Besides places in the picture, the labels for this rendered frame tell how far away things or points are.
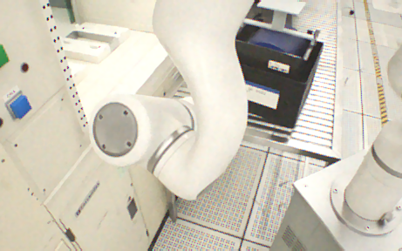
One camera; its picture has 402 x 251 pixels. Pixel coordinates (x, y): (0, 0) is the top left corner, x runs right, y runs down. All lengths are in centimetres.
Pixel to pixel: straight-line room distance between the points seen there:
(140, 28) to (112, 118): 92
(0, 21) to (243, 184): 147
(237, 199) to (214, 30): 145
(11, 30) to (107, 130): 28
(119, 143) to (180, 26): 14
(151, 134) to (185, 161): 5
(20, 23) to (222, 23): 37
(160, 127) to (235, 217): 131
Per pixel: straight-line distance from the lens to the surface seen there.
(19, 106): 57
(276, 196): 173
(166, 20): 29
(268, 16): 140
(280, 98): 92
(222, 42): 30
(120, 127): 34
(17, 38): 56
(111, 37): 117
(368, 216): 82
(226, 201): 167
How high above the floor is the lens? 142
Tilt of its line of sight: 44 degrees down
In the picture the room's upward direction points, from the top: straight up
